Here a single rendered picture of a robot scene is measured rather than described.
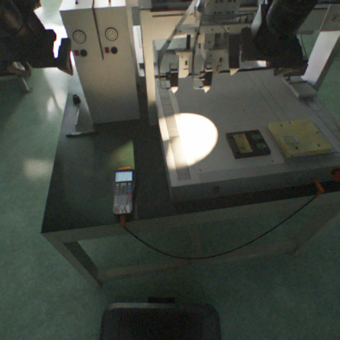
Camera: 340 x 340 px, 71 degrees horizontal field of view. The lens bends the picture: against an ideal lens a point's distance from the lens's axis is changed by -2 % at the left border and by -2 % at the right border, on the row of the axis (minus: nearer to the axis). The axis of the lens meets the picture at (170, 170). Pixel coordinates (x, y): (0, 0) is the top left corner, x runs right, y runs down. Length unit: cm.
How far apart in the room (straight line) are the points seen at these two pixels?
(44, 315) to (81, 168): 91
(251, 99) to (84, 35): 71
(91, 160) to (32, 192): 108
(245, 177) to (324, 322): 107
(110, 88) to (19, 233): 121
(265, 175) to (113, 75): 68
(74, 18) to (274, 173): 83
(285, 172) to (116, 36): 74
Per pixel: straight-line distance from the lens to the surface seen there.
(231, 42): 53
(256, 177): 85
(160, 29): 93
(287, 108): 116
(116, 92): 109
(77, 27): 98
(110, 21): 97
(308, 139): 98
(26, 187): 211
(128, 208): 83
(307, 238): 151
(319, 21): 115
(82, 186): 96
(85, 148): 109
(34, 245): 182
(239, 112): 107
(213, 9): 82
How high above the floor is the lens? 148
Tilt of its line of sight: 51 degrees down
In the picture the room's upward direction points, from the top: straight up
